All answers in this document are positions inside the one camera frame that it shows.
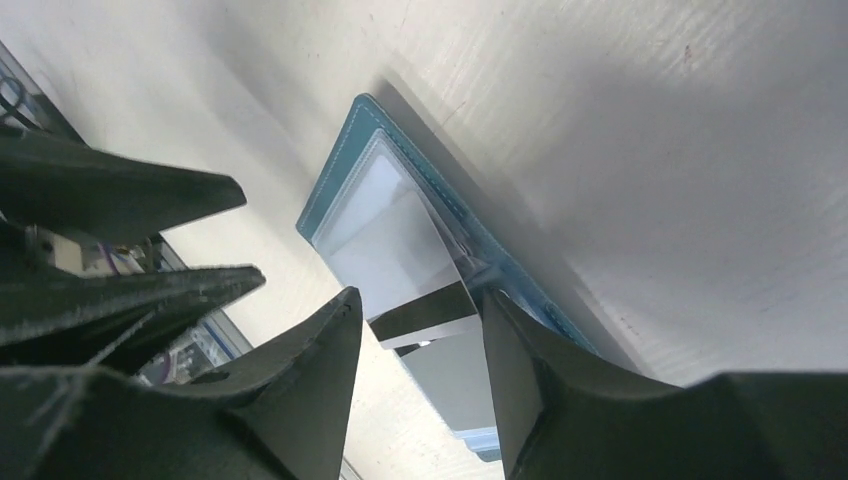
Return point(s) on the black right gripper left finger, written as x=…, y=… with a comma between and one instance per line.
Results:
x=280, y=411

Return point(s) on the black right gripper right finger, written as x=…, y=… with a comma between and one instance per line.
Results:
x=565, y=413

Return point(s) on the teal leather card holder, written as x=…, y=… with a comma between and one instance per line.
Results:
x=372, y=163

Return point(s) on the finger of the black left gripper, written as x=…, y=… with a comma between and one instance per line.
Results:
x=88, y=194
x=120, y=321

